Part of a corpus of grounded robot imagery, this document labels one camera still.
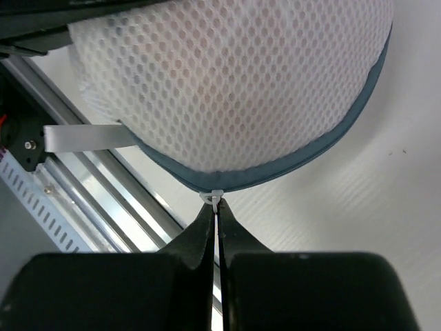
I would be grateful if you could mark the aluminium rail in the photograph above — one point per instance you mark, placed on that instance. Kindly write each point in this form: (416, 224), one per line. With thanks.
(100, 193)

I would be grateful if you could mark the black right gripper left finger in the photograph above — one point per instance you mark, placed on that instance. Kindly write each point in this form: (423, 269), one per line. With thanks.
(170, 289)

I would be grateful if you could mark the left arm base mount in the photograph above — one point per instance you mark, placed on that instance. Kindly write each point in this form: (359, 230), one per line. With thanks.
(21, 126)

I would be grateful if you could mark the white zipper pull tie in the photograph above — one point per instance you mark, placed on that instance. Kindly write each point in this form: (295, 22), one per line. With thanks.
(212, 198)

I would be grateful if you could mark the white slotted cable duct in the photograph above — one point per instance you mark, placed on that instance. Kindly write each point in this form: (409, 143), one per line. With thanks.
(40, 207)

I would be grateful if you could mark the white mesh laundry bag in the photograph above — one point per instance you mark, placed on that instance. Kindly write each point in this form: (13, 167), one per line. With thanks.
(226, 95)

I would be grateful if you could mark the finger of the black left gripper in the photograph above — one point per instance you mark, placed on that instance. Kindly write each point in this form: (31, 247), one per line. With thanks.
(32, 28)

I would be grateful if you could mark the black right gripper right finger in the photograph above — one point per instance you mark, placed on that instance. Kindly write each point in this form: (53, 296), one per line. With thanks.
(266, 290)

